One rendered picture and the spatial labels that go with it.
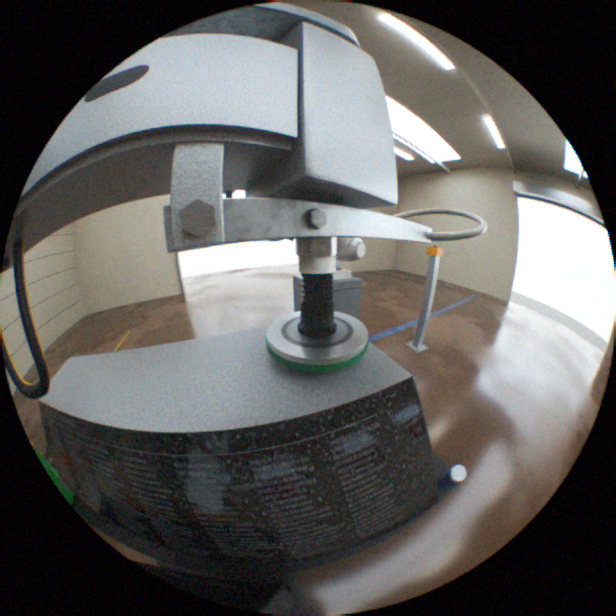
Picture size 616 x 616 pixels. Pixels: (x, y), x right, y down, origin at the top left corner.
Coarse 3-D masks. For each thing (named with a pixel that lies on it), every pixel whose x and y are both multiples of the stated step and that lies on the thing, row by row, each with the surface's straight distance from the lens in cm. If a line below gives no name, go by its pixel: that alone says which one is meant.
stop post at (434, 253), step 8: (432, 248) 188; (440, 248) 190; (432, 256) 190; (440, 256) 192; (432, 264) 189; (432, 272) 189; (432, 280) 190; (432, 288) 193; (424, 296) 197; (432, 296) 197; (424, 304) 198; (424, 312) 199; (424, 320) 201; (424, 328) 207; (416, 336) 212; (408, 344) 217; (416, 344) 214
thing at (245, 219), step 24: (168, 216) 21; (192, 216) 17; (240, 216) 21; (264, 216) 22; (288, 216) 24; (312, 216) 24; (336, 216) 29; (360, 216) 33; (384, 216) 39; (168, 240) 21; (240, 240) 21
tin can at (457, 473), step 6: (456, 468) 117; (462, 468) 119; (444, 474) 123; (450, 474) 115; (456, 474) 116; (462, 474) 118; (444, 480) 120; (450, 480) 116; (456, 480) 115; (444, 486) 122; (450, 486) 122
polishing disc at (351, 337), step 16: (288, 320) 42; (336, 320) 41; (352, 320) 42; (272, 336) 36; (288, 336) 35; (304, 336) 35; (336, 336) 35; (352, 336) 35; (288, 352) 30; (304, 352) 30; (320, 352) 30; (336, 352) 30; (352, 352) 31
